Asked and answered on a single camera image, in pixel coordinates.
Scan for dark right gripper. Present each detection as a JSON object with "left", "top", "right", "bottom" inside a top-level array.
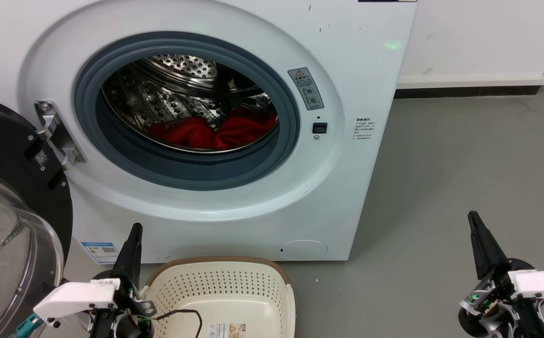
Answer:
[{"left": 459, "top": 211, "right": 544, "bottom": 338}]

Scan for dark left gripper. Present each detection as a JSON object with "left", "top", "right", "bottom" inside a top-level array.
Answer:
[{"left": 91, "top": 223, "right": 156, "bottom": 338}]

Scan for red cloth garment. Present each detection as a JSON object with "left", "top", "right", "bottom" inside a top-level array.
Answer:
[{"left": 147, "top": 106, "right": 278, "bottom": 151}]

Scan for cream plastic laundry basket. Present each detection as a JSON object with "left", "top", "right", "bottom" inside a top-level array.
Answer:
[{"left": 140, "top": 256, "right": 296, "bottom": 338}]

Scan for white printed product label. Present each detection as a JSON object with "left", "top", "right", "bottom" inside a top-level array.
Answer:
[{"left": 208, "top": 322, "right": 247, "bottom": 338}]

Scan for washing machine drum interior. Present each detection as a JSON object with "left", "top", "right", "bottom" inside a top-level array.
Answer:
[{"left": 101, "top": 54, "right": 280, "bottom": 153}]

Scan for blue energy label sticker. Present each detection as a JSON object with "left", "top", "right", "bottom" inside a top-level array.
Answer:
[{"left": 81, "top": 242, "right": 120, "bottom": 264}]

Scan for grey rubber door gasket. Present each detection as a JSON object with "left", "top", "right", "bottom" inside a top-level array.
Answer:
[{"left": 74, "top": 31, "right": 301, "bottom": 191}]

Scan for metal door hinge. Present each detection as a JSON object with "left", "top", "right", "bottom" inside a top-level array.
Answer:
[{"left": 35, "top": 100, "right": 87, "bottom": 170}]

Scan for white front-load washing machine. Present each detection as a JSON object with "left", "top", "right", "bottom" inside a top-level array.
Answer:
[{"left": 0, "top": 0, "right": 419, "bottom": 263}]

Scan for white text sticker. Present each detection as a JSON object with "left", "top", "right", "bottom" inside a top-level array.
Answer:
[{"left": 353, "top": 117, "right": 374, "bottom": 141}]

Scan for round white filter cover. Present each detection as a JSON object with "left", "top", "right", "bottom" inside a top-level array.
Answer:
[{"left": 278, "top": 240, "right": 328, "bottom": 260}]

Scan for grey warning sticker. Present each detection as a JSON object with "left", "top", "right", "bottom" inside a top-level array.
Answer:
[{"left": 288, "top": 67, "right": 324, "bottom": 111}]

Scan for thin black cable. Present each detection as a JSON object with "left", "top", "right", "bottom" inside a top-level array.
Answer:
[{"left": 152, "top": 309, "right": 203, "bottom": 338}]

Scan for white wall baseboard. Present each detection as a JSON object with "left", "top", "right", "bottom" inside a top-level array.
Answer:
[{"left": 394, "top": 73, "right": 544, "bottom": 99}]

